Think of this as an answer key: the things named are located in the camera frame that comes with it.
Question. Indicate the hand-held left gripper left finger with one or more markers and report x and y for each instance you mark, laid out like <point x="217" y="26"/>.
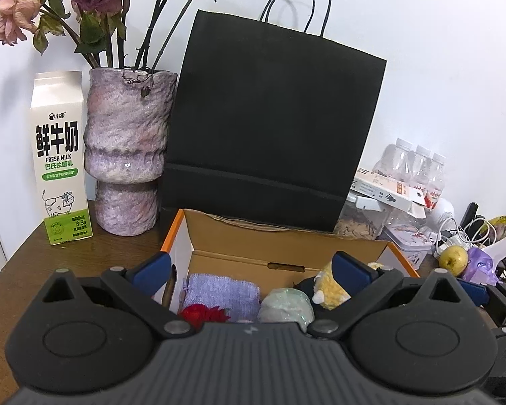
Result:
<point x="152" y="272"/>

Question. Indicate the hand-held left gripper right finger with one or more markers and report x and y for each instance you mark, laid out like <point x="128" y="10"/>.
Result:
<point x="352" y="272"/>

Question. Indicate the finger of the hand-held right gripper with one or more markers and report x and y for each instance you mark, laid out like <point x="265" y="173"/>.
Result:
<point x="476" y="293"/>

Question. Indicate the yellow white plush sheep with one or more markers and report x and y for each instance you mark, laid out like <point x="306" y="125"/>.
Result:
<point x="329" y="289"/>

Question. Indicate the navy zip pouch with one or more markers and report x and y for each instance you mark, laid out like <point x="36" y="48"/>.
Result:
<point x="307" y="287"/>

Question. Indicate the red fabric flower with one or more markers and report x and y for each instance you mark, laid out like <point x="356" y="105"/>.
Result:
<point x="202" y="315"/>

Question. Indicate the purple knit pouch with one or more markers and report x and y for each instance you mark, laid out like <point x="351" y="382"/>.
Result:
<point x="223" y="295"/>

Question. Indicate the iridescent white packet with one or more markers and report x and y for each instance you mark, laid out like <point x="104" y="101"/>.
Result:
<point x="284" y="308"/>

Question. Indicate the red cardboard box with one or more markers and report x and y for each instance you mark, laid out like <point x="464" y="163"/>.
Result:
<point x="244" y="244"/>

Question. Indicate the purple tissue pack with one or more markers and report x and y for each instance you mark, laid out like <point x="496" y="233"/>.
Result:
<point x="483" y="265"/>

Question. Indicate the yellow green apple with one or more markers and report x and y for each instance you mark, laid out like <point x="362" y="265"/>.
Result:
<point x="453" y="261"/>

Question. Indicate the clear plastic food container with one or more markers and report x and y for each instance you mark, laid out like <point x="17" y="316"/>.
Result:
<point x="362" y="223"/>

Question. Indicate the small printed tin box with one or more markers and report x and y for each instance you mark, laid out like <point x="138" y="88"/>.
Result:
<point x="407" y="244"/>

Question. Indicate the yellow snack packet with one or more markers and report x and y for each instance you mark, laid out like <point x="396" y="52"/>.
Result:
<point x="501" y="224"/>

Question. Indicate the black charger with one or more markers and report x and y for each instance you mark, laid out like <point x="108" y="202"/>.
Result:
<point x="470" y="215"/>

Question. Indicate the small white fan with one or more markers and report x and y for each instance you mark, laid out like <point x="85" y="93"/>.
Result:
<point x="440" y="215"/>

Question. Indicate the white flat carton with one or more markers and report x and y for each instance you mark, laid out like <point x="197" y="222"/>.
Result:
<point x="383" y="190"/>

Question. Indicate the clear water bottle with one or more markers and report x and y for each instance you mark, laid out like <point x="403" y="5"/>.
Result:
<point x="436" y="173"/>
<point x="421" y="166"/>
<point x="394" y="160"/>

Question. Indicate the purple textured vase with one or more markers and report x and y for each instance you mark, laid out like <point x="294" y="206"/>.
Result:
<point x="126" y="147"/>

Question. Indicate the white green milk carton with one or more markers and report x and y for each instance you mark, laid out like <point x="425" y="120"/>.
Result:
<point x="61" y="156"/>

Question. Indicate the black paper bag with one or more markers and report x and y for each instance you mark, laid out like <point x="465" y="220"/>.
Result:
<point x="270" y="126"/>

